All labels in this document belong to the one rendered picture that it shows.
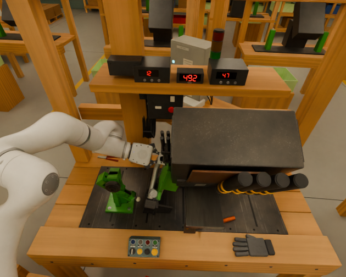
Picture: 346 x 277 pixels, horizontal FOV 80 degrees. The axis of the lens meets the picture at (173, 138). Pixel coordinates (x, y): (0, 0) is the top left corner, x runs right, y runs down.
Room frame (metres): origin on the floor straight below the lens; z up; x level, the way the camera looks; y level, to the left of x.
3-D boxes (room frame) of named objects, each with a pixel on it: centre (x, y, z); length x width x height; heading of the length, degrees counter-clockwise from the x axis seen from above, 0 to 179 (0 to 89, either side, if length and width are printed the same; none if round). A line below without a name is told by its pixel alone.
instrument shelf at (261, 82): (0.96, -0.07, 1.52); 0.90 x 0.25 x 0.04; 90
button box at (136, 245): (0.40, 0.13, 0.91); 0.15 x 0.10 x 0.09; 90
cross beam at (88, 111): (1.07, -0.07, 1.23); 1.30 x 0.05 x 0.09; 90
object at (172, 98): (0.91, 0.04, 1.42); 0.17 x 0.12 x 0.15; 90
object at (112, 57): (0.92, 0.22, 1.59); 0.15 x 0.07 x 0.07; 90
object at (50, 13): (8.74, 4.88, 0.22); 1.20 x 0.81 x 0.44; 179
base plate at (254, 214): (0.70, -0.07, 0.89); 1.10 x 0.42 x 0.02; 90
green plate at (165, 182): (0.64, 0.01, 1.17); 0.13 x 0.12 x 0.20; 90
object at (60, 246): (0.42, -0.07, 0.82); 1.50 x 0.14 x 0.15; 90
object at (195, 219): (0.60, -0.15, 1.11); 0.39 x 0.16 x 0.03; 0
